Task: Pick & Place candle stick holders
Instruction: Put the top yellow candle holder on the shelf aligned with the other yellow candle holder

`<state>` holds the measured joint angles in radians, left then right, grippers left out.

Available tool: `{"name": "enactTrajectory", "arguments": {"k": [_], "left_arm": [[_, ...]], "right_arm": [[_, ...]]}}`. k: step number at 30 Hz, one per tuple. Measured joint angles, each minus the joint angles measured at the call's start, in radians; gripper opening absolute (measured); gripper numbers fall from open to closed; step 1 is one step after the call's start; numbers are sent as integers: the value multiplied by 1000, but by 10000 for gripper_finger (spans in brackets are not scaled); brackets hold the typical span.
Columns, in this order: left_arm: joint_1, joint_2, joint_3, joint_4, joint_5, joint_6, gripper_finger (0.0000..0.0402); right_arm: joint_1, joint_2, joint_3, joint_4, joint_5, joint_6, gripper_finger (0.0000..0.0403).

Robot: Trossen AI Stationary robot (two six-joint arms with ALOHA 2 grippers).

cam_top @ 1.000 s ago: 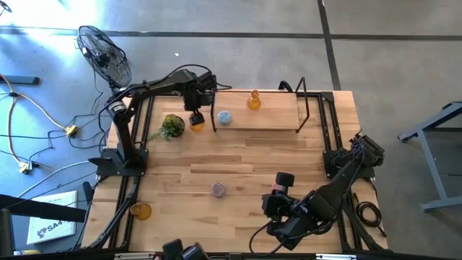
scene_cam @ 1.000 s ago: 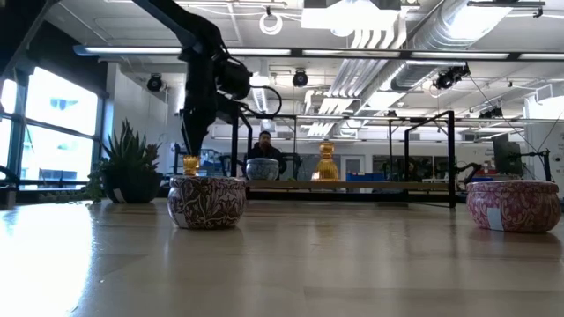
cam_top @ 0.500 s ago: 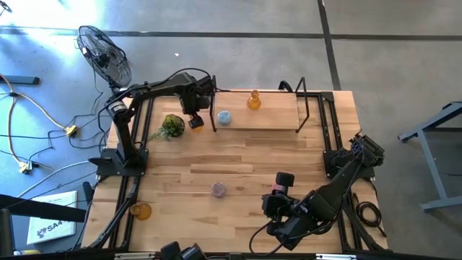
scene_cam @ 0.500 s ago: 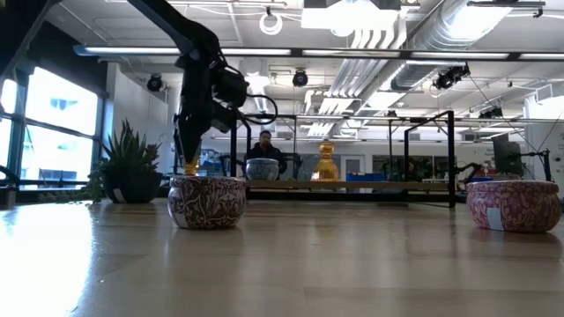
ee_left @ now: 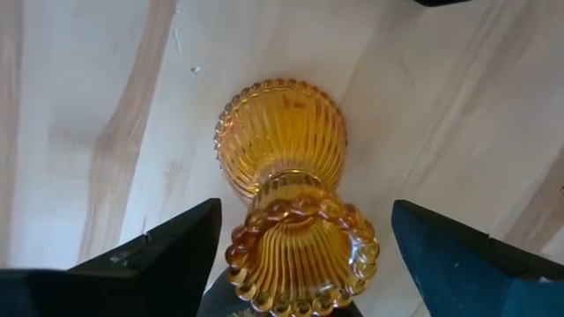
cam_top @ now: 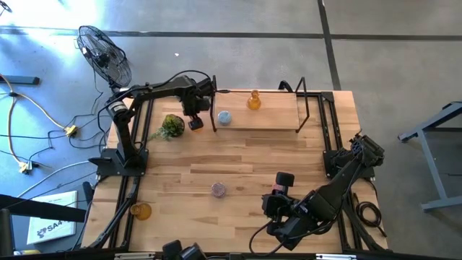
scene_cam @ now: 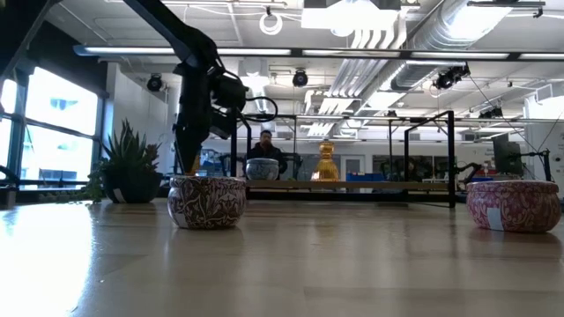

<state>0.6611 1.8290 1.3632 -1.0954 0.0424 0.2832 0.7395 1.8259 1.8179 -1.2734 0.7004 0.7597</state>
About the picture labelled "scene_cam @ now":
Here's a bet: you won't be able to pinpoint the white ceiling light panel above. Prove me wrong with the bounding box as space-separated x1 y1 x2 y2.
301 0 400 31

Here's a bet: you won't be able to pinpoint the blue storage bin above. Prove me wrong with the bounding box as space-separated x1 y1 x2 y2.
345 172 387 182

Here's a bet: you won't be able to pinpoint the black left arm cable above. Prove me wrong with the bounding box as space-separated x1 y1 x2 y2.
240 95 279 124

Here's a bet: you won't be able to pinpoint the pink floral candle tin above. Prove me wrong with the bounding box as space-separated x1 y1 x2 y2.
465 179 562 234

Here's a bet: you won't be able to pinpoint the black ceiling track light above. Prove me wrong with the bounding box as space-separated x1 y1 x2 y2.
434 63 471 91

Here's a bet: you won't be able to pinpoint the potted succulent plant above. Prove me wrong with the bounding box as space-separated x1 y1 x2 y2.
85 117 164 205

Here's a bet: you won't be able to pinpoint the brown floral candle tin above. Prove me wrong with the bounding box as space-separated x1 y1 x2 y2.
167 174 248 231

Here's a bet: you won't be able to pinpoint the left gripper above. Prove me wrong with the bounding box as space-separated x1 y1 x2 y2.
174 59 213 176

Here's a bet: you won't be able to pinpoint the person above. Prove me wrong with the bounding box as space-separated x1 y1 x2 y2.
244 129 288 180

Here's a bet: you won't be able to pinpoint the blue floral candle tin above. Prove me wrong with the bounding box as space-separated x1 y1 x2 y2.
245 158 280 181

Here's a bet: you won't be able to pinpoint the black computer monitor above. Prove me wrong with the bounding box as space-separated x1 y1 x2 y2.
492 134 523 177

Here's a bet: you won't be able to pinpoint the silver air duct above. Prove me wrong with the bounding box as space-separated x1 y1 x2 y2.
387 0 516 92

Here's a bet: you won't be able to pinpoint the wooden shelf with black frame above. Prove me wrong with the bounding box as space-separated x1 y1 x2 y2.
227 109 456 210

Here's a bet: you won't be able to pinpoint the large window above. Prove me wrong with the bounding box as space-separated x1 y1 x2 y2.
0 65 107 190

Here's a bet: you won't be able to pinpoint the white coiled ceiling cable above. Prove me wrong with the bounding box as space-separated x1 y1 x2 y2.
258 11 285 37

